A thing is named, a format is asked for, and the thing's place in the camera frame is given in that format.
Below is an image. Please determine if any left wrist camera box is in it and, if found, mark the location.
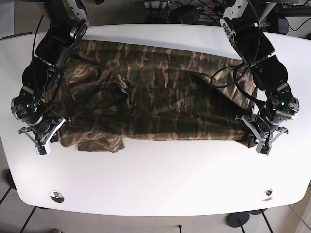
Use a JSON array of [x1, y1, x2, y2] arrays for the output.
[[256, 142, 271, 156]]

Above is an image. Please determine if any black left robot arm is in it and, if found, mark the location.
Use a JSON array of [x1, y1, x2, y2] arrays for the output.
[[220, 0, 299, 155]]

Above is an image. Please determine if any right table grommet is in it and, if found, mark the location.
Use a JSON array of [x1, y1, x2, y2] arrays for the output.
[[261, 189, 274, 202]]

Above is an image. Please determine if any left table grommet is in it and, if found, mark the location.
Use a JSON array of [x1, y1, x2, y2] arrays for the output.
[[50, 190, 65, 203]]

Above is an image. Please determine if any black round stand base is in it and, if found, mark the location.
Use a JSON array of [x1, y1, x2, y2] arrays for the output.
[[226, 212, 250, 228]]

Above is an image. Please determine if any table grommet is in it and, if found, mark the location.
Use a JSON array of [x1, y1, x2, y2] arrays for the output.
[[50, 190, 65, 203], [261, 189, 274, 202]]

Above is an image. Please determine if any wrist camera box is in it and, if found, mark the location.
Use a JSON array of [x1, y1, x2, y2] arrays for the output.
[[256, 142, 271, 156], [35, 144, 51, 155]]

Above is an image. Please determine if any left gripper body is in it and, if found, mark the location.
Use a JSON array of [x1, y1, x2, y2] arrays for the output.
[[235, 114, 289, 147]]

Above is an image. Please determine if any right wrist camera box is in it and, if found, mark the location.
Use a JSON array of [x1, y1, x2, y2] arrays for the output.
[[35, 144, 51, 155]]

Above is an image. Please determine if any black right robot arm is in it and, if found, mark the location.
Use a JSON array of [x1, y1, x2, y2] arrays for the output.
[[11, 0, 89, 155]]

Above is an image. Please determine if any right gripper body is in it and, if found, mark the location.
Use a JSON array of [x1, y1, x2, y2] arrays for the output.
[[18, 116, 71, 146]]

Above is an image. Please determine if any grey sneaker shoe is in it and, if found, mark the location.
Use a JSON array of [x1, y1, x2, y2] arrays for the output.
[[51, 229, 64, 233]]

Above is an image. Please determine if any camouflage T-shirt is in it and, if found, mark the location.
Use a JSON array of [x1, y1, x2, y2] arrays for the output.
[[44, 40, 256, 152]]

